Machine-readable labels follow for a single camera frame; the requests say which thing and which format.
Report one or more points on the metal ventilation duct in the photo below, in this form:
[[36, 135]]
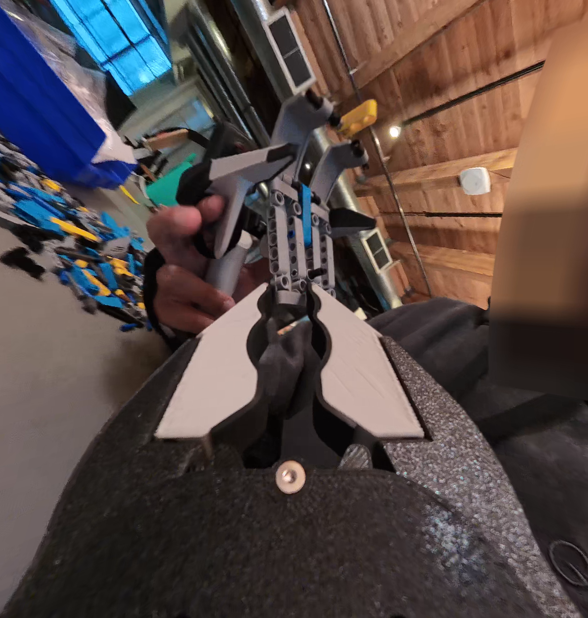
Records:
[[385, 289]]

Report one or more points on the pile of toy bricks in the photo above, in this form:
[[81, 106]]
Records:
[[81, 241]]

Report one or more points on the person's right hand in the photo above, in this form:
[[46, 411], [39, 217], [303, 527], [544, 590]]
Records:
[[178, 227]]

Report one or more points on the ceiling spotlight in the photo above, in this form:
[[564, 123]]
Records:
[[394, 131]]

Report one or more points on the clear plastic bag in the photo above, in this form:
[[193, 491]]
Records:
[[81, 87]]

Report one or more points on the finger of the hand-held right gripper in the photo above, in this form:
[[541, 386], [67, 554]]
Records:
[[352, 219], [245, 166]]

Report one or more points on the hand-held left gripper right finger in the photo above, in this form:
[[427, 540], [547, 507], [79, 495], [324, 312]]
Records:
[[366, 381]]

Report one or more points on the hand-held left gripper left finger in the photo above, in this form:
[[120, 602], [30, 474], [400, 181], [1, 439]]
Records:
[[212, 381]]

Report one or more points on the grey blue toy assembly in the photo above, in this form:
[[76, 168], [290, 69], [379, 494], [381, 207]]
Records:
[[284, 251]]

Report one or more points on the yellow sticky note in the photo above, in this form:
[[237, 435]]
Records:
[[129, 195]]

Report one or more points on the blue storage bin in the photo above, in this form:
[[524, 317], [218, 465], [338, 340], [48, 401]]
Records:
[[33, 96]]

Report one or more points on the white ceiling device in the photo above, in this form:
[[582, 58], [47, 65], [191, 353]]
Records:
[[475, 181]]

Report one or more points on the yellow toy connector pin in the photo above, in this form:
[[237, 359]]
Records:
[[359, 116]]

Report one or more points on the white air vent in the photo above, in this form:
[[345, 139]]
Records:
[[377, 250], [289, 48]]

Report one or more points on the person's grey sweatshirt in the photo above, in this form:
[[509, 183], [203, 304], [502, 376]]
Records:
[[516, 458]]

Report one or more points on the plywood stand with black arc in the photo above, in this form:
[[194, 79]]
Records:
[[163, 140]]

